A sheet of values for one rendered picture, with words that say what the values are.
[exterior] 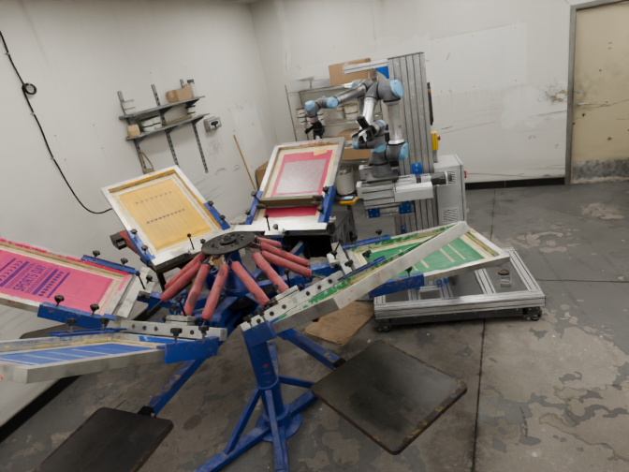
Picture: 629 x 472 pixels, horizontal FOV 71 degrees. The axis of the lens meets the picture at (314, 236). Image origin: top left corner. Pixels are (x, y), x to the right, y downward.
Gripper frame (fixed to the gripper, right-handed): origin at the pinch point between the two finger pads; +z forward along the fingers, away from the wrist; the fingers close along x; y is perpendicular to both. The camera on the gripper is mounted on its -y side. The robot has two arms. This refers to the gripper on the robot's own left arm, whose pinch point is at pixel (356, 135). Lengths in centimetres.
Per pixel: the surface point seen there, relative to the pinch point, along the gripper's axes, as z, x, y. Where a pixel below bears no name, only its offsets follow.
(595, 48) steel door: -415, -103, 21
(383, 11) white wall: -368, 119, -98
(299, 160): -38, 73, 14
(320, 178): -26, 51, 27
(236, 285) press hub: 83, 49, 53
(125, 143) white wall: -34, 265, -38
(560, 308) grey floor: -104, -76, 180
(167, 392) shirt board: 147, 41, 70
